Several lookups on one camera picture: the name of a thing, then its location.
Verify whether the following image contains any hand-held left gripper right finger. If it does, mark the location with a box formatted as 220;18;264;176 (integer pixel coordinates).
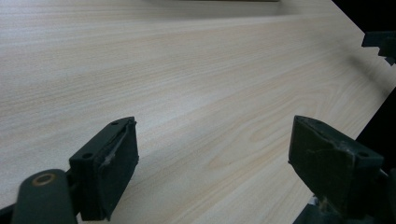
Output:
288;115;385;217

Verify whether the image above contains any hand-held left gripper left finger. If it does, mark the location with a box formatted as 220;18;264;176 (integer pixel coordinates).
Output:
68;116;140;222

